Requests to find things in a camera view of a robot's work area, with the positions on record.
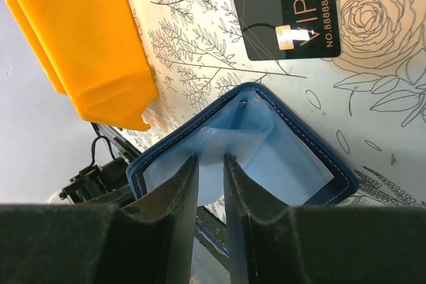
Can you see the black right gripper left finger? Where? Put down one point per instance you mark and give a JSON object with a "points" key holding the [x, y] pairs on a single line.
{"points": [[148, 241]]}

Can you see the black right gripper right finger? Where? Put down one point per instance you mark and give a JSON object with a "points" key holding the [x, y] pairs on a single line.
{"points": [[272, 242]]}

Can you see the blue leather card holder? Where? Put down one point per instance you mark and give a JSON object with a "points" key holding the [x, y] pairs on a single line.
{"points": [[273, 146]]}

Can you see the black VIP card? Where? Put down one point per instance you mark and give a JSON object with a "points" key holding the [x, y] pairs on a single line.
{"points": [[289, 29]]}

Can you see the yellow plastic bin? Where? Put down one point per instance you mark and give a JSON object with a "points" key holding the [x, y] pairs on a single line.
{"points": [[91, 51]]}

